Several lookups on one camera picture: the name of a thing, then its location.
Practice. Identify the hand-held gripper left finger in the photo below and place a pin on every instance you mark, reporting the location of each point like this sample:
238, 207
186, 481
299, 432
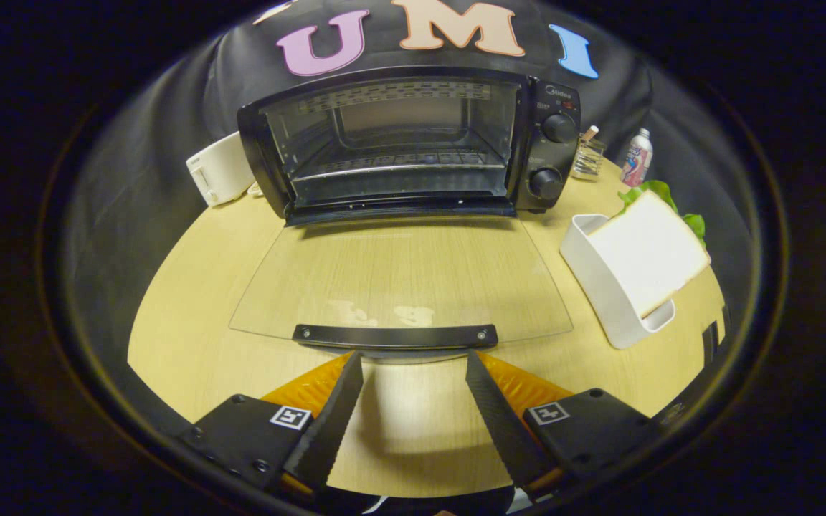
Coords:
330, 430

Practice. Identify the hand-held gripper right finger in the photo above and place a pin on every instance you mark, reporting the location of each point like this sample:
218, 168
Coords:
499, 423

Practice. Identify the black toaster oven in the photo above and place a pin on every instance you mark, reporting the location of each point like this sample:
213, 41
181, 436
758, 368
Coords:
560, 129

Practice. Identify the white plastic tray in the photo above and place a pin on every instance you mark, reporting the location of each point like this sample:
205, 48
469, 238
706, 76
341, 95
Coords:
599, 276

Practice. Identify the black backdrop cloth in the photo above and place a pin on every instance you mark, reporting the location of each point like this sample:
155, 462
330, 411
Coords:
234, 79

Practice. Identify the white slot toaster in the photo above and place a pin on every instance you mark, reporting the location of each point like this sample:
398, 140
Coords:
226, 168

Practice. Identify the white bottle with pink label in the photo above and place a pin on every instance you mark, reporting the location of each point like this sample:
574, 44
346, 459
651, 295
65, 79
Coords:
637, 158

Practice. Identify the sandwich with green lettuce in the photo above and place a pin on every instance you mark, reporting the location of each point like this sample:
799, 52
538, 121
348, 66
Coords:
646, 251

